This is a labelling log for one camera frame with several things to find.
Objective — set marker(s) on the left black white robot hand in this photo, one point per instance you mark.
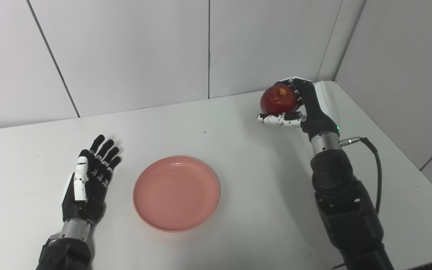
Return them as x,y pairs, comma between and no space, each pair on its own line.
86,187

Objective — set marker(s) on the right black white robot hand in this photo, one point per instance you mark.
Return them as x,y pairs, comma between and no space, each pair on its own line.
313,108

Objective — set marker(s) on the red apple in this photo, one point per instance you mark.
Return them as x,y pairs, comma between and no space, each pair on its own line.
278,99

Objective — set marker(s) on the pink round plate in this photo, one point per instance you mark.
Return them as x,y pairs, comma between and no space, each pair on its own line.
176,193

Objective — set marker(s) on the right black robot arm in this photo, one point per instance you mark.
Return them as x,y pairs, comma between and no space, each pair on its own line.
347,210

